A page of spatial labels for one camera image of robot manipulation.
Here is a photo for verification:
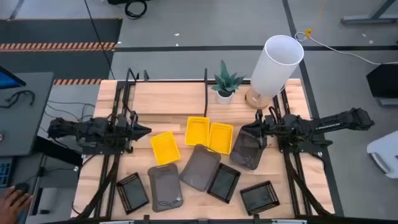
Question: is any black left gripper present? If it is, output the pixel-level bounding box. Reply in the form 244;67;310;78
108;112;152;147

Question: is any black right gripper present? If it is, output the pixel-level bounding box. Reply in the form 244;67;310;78
255;109;296;150

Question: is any grey translucent plastic basket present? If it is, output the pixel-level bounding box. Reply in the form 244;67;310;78
229;120;268;170
178;144;222;192
147;162;184;213

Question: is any yellow plastic basket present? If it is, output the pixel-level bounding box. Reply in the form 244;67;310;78
150;131;182;166
185;116;211;146
207;122;234;155

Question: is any black slotted plastic basket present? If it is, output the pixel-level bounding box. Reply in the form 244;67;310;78
116;172;150;215
206;162;242;205
239;180;280;217

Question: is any green plant in white pot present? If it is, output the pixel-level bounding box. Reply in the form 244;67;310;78
210;59;246;105

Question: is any white lamp with wooden base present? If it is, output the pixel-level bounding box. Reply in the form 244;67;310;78
244;34;305;110

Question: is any grey desk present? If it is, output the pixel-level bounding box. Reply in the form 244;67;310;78
0;72;55;157

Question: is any white chair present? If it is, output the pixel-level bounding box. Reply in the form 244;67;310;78
366;130;398;180

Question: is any black floor mat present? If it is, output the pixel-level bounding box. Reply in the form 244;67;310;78
0;17;124;82

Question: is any black box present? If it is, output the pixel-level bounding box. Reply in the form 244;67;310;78
366;63;398;100

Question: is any black computer mouse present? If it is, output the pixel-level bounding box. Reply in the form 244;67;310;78
12;182;31;195

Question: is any computer monitor with blue screen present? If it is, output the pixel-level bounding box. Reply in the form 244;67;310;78
0;65;27;91

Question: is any blue-lit keyboard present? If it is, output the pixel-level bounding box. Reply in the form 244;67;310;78
0;157;13;188

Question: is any person's hand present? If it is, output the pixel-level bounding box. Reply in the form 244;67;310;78
0;185;34;224

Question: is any wooden shelf with black frame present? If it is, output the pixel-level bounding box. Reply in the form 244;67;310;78
124;67;210;118

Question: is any black aluminium rail frame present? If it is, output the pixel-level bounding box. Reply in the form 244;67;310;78
74;79;139;220
272;93;336;218

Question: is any thin black cable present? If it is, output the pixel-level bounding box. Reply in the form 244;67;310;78
83;0;116;81

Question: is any white cable with yellow plug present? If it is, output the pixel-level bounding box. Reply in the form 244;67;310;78
294;30;398;66

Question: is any coiled black cable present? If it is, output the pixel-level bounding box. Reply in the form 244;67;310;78
124;0;149;20

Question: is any grey table leg frame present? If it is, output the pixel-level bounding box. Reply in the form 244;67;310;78
340;0;398;26

